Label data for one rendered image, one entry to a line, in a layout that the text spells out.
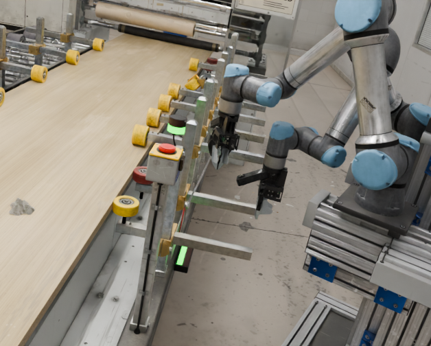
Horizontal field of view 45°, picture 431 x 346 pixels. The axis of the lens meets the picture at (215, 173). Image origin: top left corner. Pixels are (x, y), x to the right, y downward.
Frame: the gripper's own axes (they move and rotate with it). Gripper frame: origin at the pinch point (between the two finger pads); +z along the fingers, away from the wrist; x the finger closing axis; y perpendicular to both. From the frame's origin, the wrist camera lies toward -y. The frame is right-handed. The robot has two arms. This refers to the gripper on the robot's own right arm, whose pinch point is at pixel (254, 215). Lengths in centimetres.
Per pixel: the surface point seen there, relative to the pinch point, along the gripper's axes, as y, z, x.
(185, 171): -26.9, -13.8, -5.8
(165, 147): -28, -41, -56
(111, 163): -54, -8, 1
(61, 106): -92, -8, 50
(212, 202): -15.9, -2.0, -1.5
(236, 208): -7.2, -1.9, -1.5
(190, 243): -19.7, 0.9, -26.5
